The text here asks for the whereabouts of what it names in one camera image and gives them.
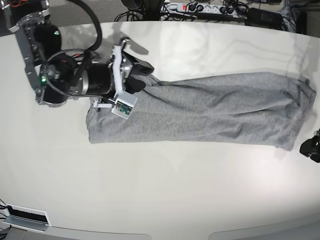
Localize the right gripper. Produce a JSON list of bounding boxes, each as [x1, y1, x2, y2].
[[87, 53, 154, 97]]

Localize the grey t-shirt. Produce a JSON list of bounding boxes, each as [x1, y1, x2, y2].
[[86, 72, 316, 151]]

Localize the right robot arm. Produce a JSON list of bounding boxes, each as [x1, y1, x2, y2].
[[0, 0, 154, 111]]

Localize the white power strip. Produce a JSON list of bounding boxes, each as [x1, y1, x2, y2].
[[163, 1, 245, 19]]

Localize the black power adapter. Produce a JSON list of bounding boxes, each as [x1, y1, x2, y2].
[[244, 8, 283, 28]]

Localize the tangled black cables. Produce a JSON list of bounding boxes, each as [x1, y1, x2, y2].
[[114, 0, 201, 22]]

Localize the grey cable tray slot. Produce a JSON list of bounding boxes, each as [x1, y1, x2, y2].
[[3, 204, 52, 233]]

